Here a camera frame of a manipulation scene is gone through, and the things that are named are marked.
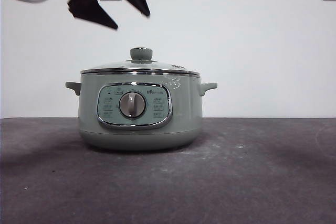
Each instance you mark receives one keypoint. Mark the glass lid with green knob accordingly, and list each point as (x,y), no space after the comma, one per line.
(141,54)

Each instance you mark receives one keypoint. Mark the pale green electric pot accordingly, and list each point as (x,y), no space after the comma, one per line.
(183,108)

